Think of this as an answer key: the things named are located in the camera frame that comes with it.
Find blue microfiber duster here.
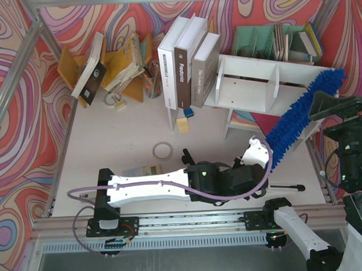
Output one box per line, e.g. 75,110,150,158
266,69,345,171

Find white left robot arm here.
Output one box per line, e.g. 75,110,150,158
93,140,271,231

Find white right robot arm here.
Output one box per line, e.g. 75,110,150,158
263,91,362,271

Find white wooden bookshelf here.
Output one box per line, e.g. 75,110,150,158
205,54,326,136

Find small wooden block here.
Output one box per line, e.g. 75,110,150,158
177,118,190,133

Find blue black small eraser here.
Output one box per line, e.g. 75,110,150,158
183,108,194,118

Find teal paper sheets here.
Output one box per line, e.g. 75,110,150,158
231,111,259,128

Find black white pen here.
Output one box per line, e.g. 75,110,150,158
269,184,306,192

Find clear pencil cup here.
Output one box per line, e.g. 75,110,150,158
143,60,162,99

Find blue yellow folders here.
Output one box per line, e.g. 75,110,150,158
298,22,324,58

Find taupe Lonely Ones book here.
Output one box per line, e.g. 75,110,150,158
191,32,221,108

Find teal desk organizer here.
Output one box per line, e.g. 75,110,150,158
231,23,322,65

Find white Mademoiselle book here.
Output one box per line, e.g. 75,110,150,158
157,17,190,109

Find yellow worn books stack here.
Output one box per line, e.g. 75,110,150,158
102,32,142,93

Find brown Fredonia book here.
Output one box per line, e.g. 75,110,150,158
174,16,207,110

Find white book black cover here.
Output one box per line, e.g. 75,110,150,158
71,32,106,105

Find tape roll ring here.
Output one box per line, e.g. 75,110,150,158
152,140,174,160

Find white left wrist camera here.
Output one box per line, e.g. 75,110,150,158
240,136,273,168

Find ring with gold binder clip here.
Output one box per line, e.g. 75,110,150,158
103,92,127,111

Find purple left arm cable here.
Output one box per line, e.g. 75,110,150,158
64,138,277,259

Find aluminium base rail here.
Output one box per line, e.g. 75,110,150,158
32,206,357,254

